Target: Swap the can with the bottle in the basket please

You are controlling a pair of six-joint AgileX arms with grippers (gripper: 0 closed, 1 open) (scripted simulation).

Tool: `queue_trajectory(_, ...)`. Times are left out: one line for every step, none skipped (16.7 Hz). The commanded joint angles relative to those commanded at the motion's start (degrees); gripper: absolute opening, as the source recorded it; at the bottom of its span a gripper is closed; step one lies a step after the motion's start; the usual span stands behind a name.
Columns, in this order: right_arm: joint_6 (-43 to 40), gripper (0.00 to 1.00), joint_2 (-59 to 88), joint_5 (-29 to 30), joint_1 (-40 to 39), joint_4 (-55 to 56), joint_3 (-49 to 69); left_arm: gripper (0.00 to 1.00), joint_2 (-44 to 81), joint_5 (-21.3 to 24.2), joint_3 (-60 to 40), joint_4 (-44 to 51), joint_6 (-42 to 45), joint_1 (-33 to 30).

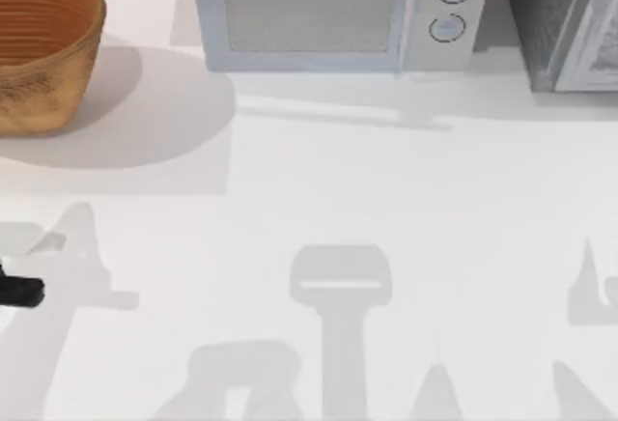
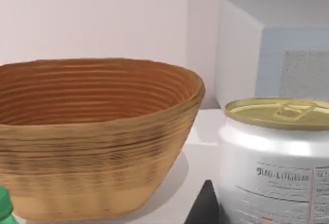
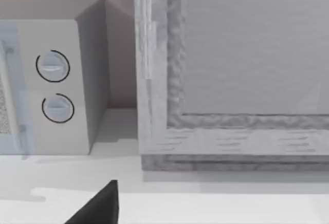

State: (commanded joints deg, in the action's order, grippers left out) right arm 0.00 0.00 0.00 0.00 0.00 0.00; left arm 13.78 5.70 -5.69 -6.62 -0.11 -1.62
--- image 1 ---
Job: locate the microwave oven door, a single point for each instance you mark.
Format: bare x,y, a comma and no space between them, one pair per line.
309,10

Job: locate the pale microwave oven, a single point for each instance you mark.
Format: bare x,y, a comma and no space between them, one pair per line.
475,15

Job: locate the grey cabinet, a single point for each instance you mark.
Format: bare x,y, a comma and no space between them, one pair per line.
545,20

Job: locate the brown woven basket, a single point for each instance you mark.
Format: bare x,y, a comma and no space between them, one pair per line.
43,54

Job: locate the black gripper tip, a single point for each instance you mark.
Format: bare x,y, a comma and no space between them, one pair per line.
19,289

